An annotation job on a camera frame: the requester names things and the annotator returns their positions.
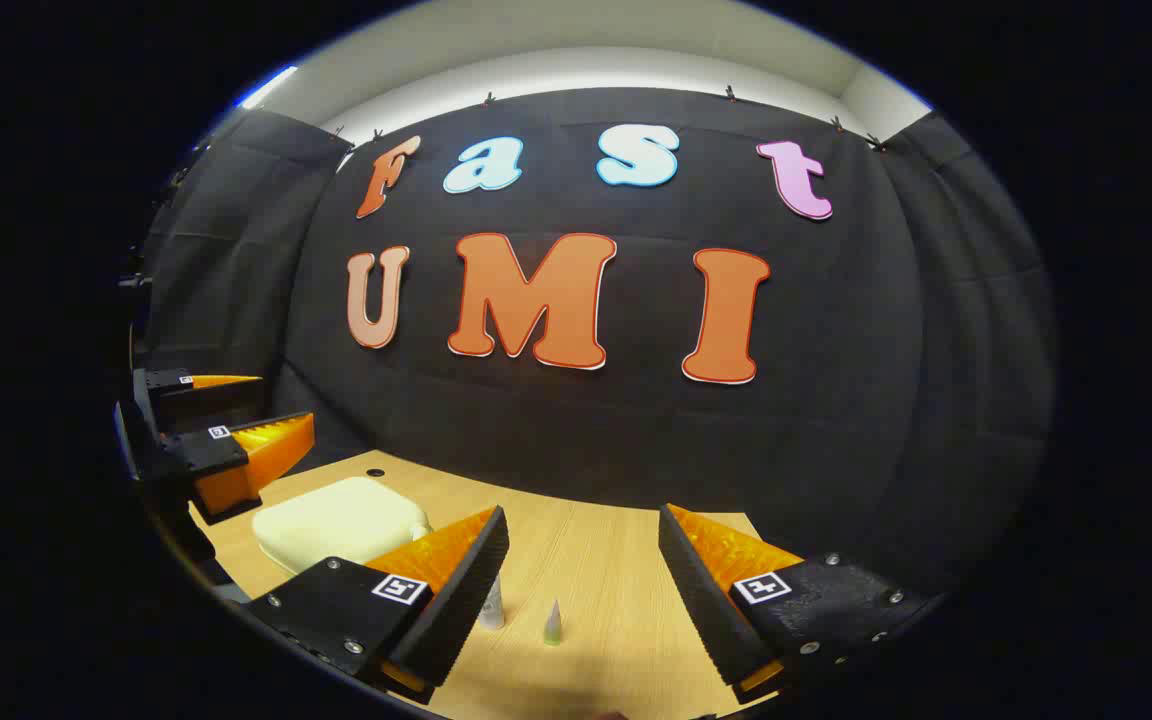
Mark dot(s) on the white skin care tube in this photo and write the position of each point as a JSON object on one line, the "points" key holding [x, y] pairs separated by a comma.
{"points": [[493, 607]]}

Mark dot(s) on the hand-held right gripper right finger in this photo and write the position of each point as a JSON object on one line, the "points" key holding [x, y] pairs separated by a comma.
{"points": [[701, 600]]}

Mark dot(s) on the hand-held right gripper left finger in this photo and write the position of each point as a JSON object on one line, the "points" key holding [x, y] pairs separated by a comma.
{"points": [[466, 590]]}

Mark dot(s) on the pale green capped tube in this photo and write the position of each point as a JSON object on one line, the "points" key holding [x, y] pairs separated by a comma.
{"points": [[553, 625]]}

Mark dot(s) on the cream yellow suitcase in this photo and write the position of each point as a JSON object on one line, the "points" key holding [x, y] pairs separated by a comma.
{"points": [[336, 520]]}

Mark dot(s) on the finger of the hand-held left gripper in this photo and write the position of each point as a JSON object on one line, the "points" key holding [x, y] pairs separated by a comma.
{"points": [[211, 400], [236, 465]]}

